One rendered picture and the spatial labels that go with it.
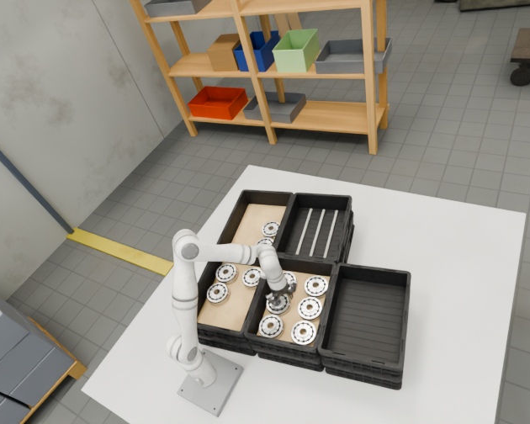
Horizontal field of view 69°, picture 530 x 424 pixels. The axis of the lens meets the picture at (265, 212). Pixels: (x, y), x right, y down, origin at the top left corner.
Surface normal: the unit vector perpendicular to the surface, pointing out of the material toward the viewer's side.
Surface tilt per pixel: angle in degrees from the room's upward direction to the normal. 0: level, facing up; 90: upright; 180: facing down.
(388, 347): 0
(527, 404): 0
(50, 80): 90
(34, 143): 90
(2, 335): 90
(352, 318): 0
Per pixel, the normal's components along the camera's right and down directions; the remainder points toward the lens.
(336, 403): -0.23, -0.67
